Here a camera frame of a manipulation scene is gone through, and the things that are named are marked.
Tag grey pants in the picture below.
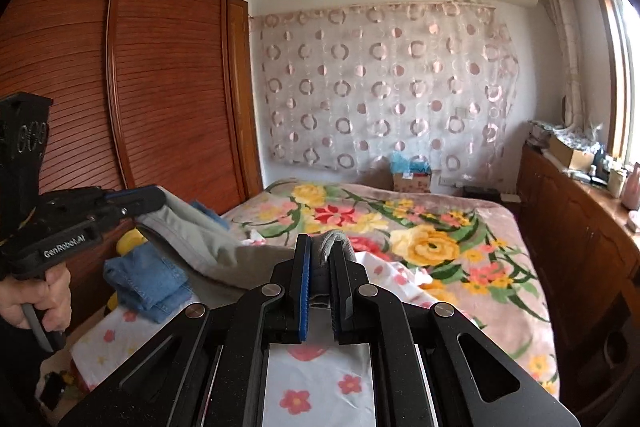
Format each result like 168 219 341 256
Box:
135 194 360 310

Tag wooden framed window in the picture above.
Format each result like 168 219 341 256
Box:
581 0 640 168

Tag pink floral blanket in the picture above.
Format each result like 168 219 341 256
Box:
220 180 560 400

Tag open cardboard box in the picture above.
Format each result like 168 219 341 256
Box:
549 134 597 171

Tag person's left hand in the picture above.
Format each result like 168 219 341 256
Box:
0 264 72 334

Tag small cardboard box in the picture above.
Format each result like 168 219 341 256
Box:
392 170 433 194

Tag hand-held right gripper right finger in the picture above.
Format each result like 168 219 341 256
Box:
327 242 582 427

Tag folded blue jeans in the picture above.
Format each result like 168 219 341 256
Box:
103 200 222 324

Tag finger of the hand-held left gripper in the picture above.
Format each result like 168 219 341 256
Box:
95 203 167 234
97 185 166 209

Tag yellow plush toy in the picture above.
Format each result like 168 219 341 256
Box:
107 229 149 310

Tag green and white jar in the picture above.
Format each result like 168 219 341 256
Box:
607 167 628 199

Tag blue plastic bag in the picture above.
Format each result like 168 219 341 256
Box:
389 152 432 176

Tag pink bottle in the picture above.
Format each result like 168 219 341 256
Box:
623 162 640 204

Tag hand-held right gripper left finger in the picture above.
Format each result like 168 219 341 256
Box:
57 234 313 427

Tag circle-patterned sheer curtain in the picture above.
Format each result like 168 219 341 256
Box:
250 0 519 174

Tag white floral bed sheet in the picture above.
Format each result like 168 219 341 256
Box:
70 232 443 427

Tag wooden slatted wardrobe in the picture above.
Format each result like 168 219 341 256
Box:
0 0 264 308

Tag patterned window curtain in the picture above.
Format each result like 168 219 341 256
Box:
536 0 589 132

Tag patterned fabric pile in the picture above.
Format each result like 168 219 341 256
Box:
529 120 602 144

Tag wooden cabinet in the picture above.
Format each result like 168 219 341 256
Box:
515 142 640 410

